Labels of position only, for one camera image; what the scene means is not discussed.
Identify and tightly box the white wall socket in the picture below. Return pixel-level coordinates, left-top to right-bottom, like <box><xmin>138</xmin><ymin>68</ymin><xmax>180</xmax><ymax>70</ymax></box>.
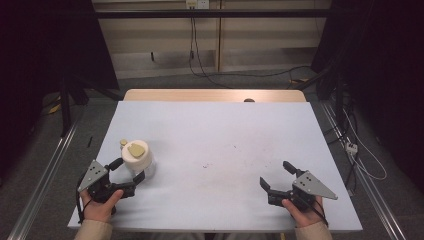
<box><xmin>185</xmin><ymin>0</ymin><xmax>210</xmax><ymax>10</ymax></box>

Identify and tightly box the clear jar with white lid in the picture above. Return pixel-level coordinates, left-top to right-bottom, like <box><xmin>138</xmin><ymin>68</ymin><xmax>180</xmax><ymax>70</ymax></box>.
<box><xmin>119</xmin><ymin>138</ymin><xmax>158</xmax><ymax>180</ymax></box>

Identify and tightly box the person's left hand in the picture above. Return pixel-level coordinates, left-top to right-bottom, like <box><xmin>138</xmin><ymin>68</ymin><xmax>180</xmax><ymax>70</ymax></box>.
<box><xmin>79</xmin><ymin>188</ymin><xmax>125</xmax><ymax>224</ymax></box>

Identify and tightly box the white cable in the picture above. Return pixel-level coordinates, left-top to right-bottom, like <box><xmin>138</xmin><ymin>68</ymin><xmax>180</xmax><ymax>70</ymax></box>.
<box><xmin>343</xmin><ymin>109</ymin><xmax>389</xmax><ymax>182</ymax></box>

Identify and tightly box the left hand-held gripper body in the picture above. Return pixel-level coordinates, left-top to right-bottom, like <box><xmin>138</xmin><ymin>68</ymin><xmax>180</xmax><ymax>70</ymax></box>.
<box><xmin>77</xmin><ymin>159</ymin><xmax>138</xmax><ymax>205</ymax></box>

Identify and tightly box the dark curtain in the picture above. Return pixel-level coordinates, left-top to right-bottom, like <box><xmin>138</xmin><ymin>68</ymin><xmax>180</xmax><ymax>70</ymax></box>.
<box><xmin>310</xmin><ymin>0</ymin><xmax>424</xmax><ymax>196</ymax></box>
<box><xmin>0</xmin><ymin>0</ymin><xmax>120</xmax><ymax>181</ymax></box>

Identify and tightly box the black metal stand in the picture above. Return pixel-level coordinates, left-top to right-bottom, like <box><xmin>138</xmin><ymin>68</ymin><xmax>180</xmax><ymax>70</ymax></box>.
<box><xmin>59</xmin><ymin>73</ymin><xmax>125</xmax><ymax>138</ymax></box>

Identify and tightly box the black cable from wall socket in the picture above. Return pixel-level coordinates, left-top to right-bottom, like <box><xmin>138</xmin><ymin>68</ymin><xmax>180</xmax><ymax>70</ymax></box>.
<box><xmin>187</xmin><ymin>16</ymin><xmax>312</xmax><ymax>90</ymax></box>

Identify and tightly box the bundle of black cables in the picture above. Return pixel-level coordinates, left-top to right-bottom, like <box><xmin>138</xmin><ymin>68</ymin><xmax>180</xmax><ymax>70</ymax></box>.
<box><xmin>323</xmin><ymin>74</ymin><xmax>360</xmax><ymax>188</ymax></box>

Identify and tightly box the white power strip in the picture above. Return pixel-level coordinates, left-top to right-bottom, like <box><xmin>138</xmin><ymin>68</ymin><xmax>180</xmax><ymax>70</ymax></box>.
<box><xmin>344</xmin><ymin>141</ymin><xmax>359</xmax><ymax>156</ymax></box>

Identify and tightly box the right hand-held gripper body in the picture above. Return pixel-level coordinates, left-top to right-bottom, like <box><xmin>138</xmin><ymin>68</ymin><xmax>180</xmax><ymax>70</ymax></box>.
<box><xmin>267</xmin><ymin>170</ymin><xmax>339</xmax><ymax>213</ymax></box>

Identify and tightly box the left hand-held gripper black cable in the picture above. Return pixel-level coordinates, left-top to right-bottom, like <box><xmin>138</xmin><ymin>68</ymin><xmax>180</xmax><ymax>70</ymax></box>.
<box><xmin>75</xmin><ymin>173</ymin><xmax>93</xmax><ymax>225</ymax></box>

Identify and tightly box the right hand-held gripper black cable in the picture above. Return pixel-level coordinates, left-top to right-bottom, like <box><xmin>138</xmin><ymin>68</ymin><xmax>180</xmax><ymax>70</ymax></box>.
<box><xmin>306</xmin><ymin>199</ymin><xmax>330</xmax><ymax>228</ymax></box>

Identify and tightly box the metal floor rail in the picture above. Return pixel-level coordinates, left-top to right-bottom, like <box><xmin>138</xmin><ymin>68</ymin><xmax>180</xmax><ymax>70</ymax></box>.
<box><xmin>7</xmin><ymin>122</ymin><xmax>80</xmax><ymax>240</ymax></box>
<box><xmin>320</xmin><ymin>101</ymin><xmax>407</xmax><ymax>240</ymax></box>

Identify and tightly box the hand-held gripper black cable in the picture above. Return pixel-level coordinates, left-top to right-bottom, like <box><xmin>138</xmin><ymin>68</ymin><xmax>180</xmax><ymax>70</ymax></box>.
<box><xmin>306</xmin><ymin>199</ymin><xmax>330</xmax><ymax>228</ymax></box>
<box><xmin>75</xmin><ymin>173</ymin><xmax>93</xmax><ymax>225</ymax></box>

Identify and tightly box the person's right hand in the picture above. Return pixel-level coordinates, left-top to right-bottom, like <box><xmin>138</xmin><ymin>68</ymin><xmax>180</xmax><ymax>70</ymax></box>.
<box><xmin>281</xmin><ymin>195</ymin><xmax>330</xmax><ymax>229</ymax></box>

